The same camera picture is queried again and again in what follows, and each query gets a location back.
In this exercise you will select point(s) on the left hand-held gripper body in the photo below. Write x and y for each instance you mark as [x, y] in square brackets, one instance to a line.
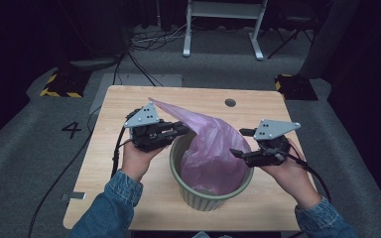
[149, 132]

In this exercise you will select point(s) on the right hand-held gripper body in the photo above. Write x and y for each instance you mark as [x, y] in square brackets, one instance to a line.
[271, 145]

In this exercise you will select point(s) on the pink plastic bag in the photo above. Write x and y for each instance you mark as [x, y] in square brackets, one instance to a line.
[211, 148]

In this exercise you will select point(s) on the green plastic bin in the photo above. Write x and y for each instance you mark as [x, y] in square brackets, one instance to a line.
[201, 201]

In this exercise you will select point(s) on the person's left hand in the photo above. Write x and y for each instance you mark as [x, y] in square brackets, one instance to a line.
[139, 162]

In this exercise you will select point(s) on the person's right hand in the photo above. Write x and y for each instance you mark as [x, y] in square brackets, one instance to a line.
[291, 175]

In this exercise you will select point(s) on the dark round table grommet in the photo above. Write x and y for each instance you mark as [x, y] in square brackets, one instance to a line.
[230, 102]

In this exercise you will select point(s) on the person's legs in jeans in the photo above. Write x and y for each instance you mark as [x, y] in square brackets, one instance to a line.
[211, 235]

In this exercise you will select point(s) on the flat grey stand base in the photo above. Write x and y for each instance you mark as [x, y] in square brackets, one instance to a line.
[92, 62]

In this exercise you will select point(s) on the grey tape strip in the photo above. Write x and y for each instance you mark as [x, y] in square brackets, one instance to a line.
[74, 196]

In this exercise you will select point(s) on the black tripod stand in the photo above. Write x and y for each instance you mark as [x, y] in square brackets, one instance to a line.
[291, 36]

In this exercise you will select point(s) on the grey pillar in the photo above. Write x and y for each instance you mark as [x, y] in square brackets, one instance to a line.
[327, 39]

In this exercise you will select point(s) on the white metal stand frame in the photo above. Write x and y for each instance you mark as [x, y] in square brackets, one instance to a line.
[225, 13]

